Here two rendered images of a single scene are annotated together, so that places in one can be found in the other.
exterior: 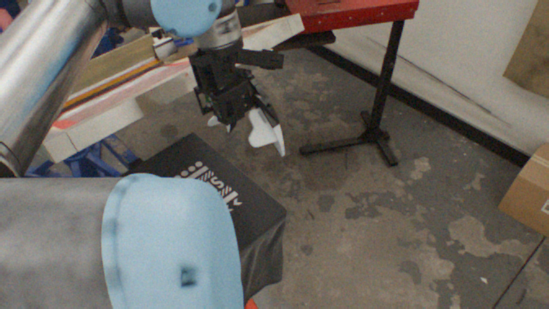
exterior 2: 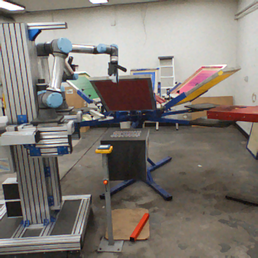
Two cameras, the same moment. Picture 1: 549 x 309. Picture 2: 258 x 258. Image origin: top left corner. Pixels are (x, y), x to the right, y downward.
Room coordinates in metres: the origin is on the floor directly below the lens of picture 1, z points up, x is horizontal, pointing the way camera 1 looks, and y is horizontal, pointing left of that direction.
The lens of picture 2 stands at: (-0.88, -2.01, 1.68)
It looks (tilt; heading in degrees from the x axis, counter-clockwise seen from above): 13 degrees down; 52
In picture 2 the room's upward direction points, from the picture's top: 3 degrees counter-clockwise
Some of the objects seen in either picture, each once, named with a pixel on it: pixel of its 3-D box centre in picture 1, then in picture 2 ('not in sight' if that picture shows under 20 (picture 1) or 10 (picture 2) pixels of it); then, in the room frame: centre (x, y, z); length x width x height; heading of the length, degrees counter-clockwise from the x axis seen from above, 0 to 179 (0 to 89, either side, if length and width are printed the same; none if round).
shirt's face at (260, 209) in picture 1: (183, 205); (126, 133); (0.82, 0.27, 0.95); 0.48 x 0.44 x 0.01; 44
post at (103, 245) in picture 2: not in sight; (107, 197); (0.37, 0.01, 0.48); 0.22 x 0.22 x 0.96; 44
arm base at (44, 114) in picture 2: not in sight; (46, 112); (-0.01, 0.23, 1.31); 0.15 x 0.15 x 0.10
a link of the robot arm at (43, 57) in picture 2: not in sight; (45, 71); (0.22, 0.74, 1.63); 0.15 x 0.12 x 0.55; 119
